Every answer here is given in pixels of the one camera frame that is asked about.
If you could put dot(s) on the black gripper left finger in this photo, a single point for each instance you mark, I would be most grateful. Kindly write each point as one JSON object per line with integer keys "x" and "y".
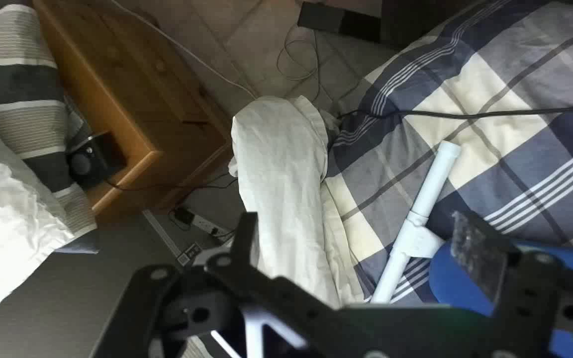
{"x": 239, "y": 252}

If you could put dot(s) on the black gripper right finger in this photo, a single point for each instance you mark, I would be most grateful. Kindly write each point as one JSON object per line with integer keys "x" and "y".
{"x": 482, "y": 256}

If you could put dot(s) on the white bed sheet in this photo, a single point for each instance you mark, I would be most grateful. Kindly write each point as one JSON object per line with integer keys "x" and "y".
{"x": 281, "y": 160}

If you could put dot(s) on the blue plaid bed cover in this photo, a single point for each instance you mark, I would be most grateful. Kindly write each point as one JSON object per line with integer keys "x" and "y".
{"x": 494, "y": 81}

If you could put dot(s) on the blue ironing board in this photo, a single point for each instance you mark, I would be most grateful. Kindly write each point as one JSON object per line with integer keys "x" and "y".
{"x": 452, "y": 286}

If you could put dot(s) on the white ironing board leg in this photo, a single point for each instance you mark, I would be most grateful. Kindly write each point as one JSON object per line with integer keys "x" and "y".
{"x": 415, "y": 238}

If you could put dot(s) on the white power strip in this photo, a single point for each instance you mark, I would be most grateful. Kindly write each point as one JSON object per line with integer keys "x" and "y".
{"x": 192, "y": 220}

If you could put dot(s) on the small black speaker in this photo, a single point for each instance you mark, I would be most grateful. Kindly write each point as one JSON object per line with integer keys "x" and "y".
{"x": 96, "y": 160}

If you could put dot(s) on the wooden nightstand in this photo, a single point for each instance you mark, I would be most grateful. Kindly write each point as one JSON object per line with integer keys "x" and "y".
{"x": 134, "y": 87}

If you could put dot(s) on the grey striped pillow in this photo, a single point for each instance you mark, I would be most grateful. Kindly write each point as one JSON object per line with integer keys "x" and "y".
{"x": 33, "y": 113}

